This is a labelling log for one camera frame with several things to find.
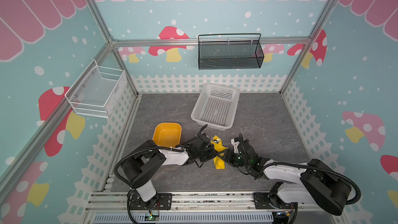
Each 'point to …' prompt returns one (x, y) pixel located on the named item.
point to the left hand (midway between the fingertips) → (218, 156)
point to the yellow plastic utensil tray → (167, 134)
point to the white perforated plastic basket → (216, 106)
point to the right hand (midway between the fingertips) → (217, 155)
